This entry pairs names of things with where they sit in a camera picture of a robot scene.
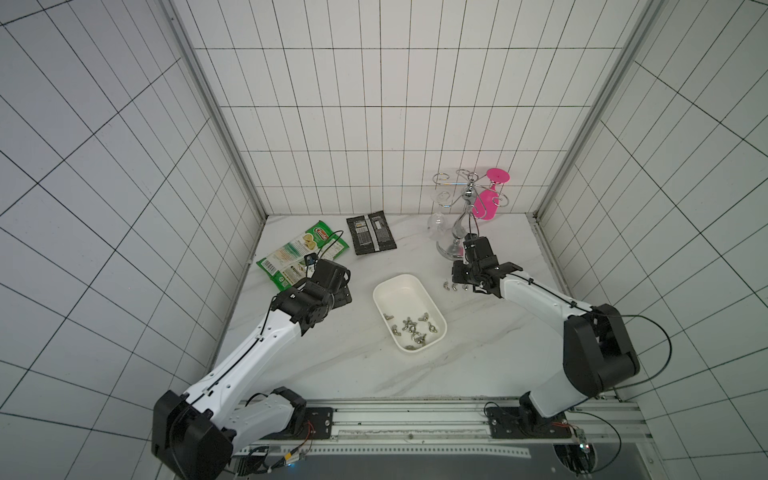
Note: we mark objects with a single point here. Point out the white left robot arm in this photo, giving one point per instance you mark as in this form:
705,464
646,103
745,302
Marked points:
196,433

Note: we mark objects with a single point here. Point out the chrome glass holder stand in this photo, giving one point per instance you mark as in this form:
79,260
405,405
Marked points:
464,185

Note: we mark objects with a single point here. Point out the white plastic storage box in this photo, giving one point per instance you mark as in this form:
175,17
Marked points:
404,296

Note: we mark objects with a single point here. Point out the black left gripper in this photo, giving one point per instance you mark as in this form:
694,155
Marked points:
341,297

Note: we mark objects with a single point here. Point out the pink wine glass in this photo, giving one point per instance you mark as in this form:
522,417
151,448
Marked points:
490,198

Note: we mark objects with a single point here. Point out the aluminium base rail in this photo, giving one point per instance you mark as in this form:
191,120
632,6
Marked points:
452,426

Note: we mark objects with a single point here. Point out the black snack packet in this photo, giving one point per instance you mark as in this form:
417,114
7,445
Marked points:
371,233

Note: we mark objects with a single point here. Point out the green chips bag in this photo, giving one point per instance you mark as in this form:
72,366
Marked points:
287,265

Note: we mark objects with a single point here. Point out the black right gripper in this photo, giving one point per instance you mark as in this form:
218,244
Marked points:
474,253

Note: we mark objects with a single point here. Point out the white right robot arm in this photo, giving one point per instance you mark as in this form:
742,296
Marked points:
597,352

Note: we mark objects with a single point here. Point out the clear wine glass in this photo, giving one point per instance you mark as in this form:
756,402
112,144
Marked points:
438,222

